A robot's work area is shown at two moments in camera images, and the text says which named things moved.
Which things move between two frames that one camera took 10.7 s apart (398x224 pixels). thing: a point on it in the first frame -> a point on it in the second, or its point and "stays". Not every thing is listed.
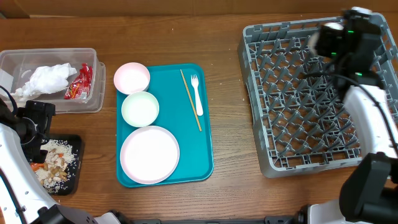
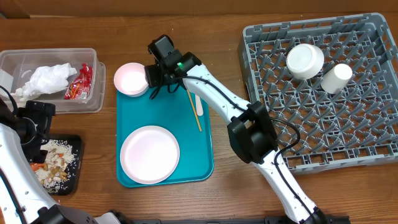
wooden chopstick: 190,100 stays
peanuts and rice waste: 60,157 stays
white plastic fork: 194,82 stays
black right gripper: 329,39 -> 157,76
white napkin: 45,79 stays
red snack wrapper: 79,88 stays
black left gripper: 37,154 stays
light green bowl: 140,109 -> 305,60
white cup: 313,43 -> 334,79
